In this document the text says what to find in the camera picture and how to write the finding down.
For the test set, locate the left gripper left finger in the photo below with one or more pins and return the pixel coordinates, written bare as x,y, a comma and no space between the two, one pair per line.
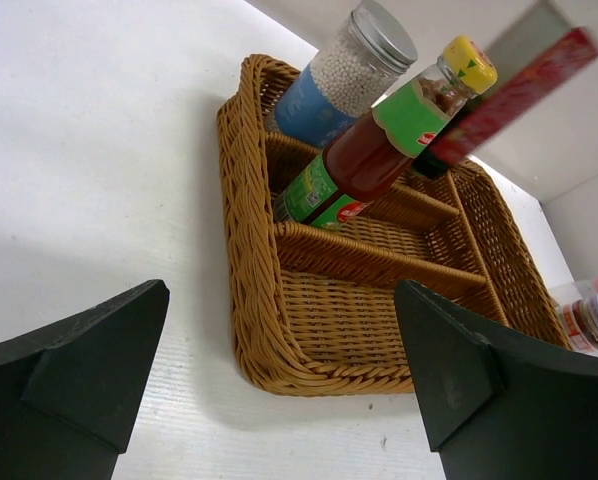
70,391

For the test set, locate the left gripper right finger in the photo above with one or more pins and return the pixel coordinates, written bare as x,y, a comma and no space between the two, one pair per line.
496,403

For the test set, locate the small jar white lid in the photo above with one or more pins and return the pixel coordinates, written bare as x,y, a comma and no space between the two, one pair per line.
580,323

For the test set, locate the red sauce bottle yellow cap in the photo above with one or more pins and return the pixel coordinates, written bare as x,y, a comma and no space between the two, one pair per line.
361,164

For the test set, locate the tall bottle black cap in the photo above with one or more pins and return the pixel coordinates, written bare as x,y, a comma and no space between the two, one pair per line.
479,122

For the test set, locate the jar with white beads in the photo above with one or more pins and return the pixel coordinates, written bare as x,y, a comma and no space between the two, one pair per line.
344,79

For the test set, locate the wicker divided basket tray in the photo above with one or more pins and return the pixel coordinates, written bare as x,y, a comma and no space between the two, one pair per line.
312,310

